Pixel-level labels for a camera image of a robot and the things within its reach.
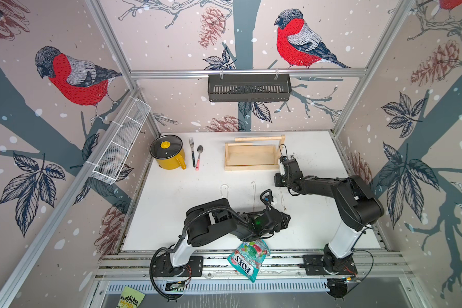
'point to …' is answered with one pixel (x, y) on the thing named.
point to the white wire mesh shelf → (106, 167)
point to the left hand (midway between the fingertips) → (295, 220)
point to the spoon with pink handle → (199, 149)
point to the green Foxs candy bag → (247, 257)
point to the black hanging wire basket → (265, 88)
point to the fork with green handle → (191, 142)
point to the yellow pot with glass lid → (169, 152)
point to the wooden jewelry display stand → (253, 153)
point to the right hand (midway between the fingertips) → (277, 174)
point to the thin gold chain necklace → (253, 181)
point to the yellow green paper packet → (131, 298)
